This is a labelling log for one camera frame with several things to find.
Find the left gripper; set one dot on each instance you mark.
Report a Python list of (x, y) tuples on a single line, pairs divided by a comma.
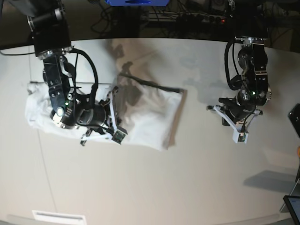
[(239, 109)]

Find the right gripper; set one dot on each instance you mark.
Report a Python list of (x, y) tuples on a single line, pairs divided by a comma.
[(87, 102)]

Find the white T-shirt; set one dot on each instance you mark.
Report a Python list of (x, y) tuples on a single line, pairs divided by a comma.
[(147, 111)]

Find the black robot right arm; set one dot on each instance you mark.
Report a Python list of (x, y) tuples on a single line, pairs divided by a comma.
[(51, 40)]

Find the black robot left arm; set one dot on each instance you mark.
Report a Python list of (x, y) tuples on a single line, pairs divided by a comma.
[(251, 85)]

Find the black phone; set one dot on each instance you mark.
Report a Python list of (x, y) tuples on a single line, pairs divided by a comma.
[(294, 118)]

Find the black power strip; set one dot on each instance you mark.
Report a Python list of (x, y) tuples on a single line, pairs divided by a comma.
[(204, 18)]

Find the black tablet screen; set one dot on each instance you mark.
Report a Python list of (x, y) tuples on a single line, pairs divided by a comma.
[(293, 205)]

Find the blue box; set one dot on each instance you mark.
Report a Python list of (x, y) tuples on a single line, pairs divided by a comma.
[(137, 2)]

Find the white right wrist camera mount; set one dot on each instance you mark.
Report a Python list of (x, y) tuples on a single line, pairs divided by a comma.
[(103, 119)]

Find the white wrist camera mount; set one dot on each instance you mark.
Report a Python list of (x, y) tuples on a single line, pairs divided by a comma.
[(240, 129), (103, 119)]

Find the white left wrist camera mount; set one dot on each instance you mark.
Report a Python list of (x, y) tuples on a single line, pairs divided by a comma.
[(240, 129)]

